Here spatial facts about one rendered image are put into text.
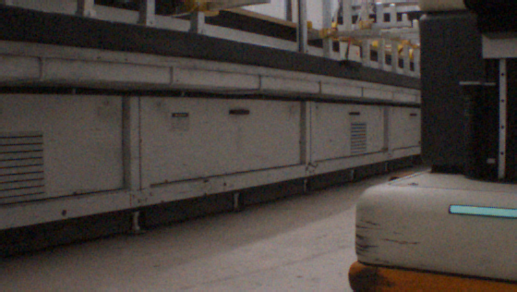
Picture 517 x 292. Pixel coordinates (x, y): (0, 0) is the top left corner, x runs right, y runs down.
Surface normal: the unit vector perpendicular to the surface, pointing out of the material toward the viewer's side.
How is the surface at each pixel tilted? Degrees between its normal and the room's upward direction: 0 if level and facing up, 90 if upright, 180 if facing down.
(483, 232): 90
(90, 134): 90
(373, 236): 90
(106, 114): 90
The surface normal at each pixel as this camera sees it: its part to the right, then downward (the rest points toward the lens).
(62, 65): 0.83, 0.03
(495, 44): -0.57, 0.04
